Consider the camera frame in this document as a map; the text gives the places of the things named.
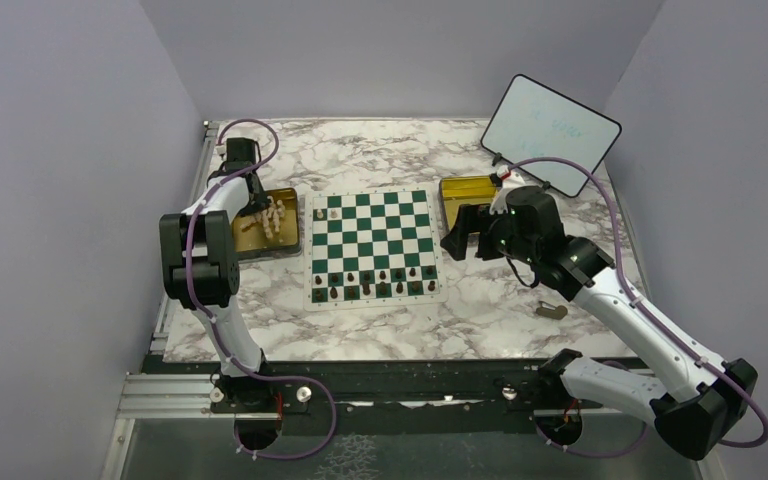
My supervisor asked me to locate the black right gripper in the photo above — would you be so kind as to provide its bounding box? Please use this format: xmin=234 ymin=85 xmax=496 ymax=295
xmin=440 ymin=203 xmax=538 ymax=266

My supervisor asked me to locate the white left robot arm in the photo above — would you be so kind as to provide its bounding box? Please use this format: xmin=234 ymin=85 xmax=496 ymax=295
xmin=159 ymin=138 xmax=275 ymax=411

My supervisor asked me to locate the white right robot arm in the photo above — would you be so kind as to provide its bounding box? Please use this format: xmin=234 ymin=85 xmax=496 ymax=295
xmin=441 ymin=186 xmax=758 ymax=460

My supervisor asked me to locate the green white chess board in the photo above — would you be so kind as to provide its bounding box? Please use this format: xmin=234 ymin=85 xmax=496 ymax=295
xmin=303 ymin=184 xmax=448 ymax=312

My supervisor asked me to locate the right gold metal tin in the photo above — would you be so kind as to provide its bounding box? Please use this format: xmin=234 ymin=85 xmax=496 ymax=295
xmin=438 ymin=175 xmax=497 ymax=231

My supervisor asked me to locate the gold metal tin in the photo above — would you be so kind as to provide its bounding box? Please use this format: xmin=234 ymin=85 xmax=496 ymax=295
xmin=232 ymin=188 xmax=301 ymax=261
xmin=438 ymin=175 xmax=497 ymax=231

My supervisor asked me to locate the left gold metal tin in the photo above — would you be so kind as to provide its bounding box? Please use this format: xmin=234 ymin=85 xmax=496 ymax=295
xmin=232 ymin=188 xmax=301 ymax=261

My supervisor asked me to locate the small whiteboard on stand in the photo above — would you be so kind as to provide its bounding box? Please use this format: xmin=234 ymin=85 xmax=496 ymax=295
xmin=480 ymin=74 xmax=622 ymax=173

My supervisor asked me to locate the small brass padlock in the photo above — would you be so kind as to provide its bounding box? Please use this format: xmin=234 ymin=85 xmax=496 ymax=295
xmin=535 ymin=301 xmax=569 ymax=320

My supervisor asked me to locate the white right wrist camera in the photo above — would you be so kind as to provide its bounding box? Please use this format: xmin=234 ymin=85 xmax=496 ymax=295
xmin=490 ymin=165 xmax=526 ymax=214

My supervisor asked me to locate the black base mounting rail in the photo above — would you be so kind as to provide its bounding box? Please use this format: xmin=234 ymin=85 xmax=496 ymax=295
xmin=201 ymin=358 xmax=604 ymax=439

